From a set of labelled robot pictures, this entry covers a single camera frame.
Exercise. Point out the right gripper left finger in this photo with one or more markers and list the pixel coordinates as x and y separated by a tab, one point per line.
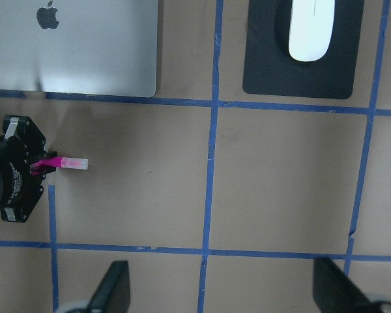
113	293

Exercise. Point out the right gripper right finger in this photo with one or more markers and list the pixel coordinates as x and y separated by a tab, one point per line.
334	292

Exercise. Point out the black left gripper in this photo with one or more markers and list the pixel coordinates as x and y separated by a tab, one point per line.
24	164

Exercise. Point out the pink highlighter pen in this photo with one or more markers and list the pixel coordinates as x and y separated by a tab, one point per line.
70	163

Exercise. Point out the black mousepad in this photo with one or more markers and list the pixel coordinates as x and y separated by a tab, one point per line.
269	69

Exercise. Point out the white computer mouse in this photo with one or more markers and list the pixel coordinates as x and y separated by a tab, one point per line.
310	29

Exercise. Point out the silver laptop notebook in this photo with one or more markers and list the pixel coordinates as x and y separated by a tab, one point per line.
80	47

